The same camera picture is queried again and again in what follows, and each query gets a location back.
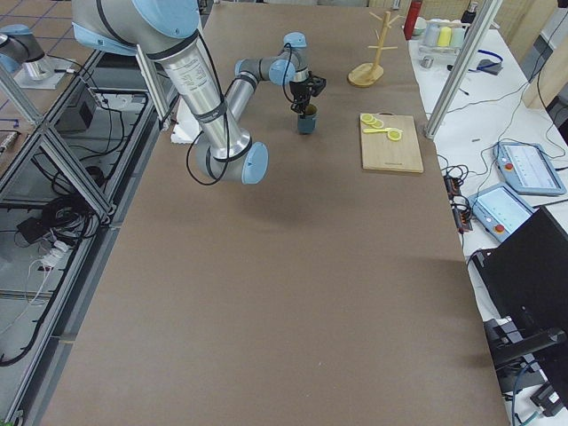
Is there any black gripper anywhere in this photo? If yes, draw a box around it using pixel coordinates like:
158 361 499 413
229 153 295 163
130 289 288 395
289 78 312 114

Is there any dark teal HOME mug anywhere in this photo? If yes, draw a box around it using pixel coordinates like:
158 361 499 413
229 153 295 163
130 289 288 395
296 104 318 135

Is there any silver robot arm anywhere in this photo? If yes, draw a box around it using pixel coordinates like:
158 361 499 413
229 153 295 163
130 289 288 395
72 1 326 185
225 32 327 135

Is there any wooden mug tree rack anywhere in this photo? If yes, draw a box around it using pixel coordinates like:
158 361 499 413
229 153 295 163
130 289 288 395
347 11 400 88

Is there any small steel cup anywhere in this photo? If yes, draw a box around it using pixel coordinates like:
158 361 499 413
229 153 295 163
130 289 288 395
420 56 434 69

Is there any grey cup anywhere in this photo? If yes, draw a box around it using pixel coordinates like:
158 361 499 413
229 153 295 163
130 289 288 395
422 22 440 47

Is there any yellow cup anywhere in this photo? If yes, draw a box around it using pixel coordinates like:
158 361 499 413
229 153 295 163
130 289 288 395
437 27 452 48

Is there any lemon slice toy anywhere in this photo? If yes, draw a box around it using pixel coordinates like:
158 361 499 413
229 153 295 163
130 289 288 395
360 114 376 124

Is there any yellow plastic toy knife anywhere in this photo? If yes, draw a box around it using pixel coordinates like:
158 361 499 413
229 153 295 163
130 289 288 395
363 127 392 134

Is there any bamboo cutting board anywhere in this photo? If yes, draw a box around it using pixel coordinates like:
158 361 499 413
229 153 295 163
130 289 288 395
359 113 424 173

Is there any red bottle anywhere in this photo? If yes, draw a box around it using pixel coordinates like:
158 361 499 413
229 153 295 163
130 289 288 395
403 0 422 40

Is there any blue teach pendant near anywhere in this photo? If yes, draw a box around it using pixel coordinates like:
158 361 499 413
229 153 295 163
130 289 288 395
469 184 535 242

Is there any blue teach pendant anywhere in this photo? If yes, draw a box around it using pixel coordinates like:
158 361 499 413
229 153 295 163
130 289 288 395
469 184 535 242
494 142 566 196

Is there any blue teach pendant far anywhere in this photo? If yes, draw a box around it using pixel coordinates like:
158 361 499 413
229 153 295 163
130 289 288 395
494 142 566 196

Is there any black monitor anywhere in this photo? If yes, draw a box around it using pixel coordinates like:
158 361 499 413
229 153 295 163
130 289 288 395
473 207 567 403

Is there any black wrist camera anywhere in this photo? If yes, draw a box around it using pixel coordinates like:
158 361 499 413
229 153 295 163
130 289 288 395
307 75 327 97

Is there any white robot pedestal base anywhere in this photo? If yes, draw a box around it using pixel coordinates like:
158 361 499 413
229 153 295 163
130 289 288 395
170 97 201 145

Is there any aluminium frame post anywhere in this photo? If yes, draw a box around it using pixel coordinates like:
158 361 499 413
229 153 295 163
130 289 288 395
424 0 502 140

